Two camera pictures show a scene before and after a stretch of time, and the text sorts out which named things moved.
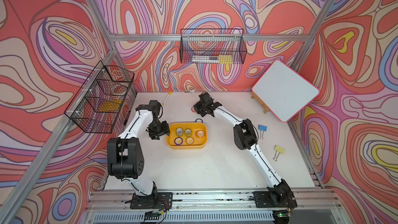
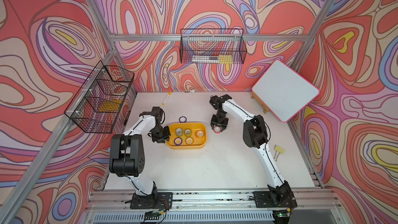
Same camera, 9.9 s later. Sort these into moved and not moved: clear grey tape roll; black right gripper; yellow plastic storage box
Moved: black right gripper
Not moved: yellow plastic storage box; clear grey tape roll
